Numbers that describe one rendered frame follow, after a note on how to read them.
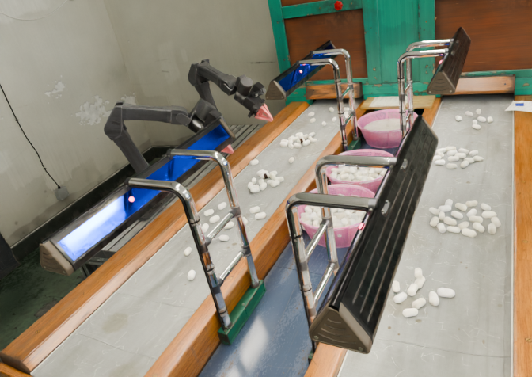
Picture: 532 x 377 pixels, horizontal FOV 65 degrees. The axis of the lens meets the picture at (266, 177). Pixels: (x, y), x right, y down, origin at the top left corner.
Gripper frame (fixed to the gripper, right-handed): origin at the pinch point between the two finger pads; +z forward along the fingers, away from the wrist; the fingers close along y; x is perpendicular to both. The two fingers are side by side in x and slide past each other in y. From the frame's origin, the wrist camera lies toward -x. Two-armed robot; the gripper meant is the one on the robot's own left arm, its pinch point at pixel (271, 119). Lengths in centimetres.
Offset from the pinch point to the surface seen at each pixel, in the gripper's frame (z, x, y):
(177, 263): 14, 3, -87
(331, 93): 12.1, -5.1, 45.3
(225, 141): 4, -31, -68
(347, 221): 48, -24, -54
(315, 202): 33, -62, -102
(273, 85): -0.6, -30.9, -27.3
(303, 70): 1.8, -31.0, -4.0
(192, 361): 34, -12, -114
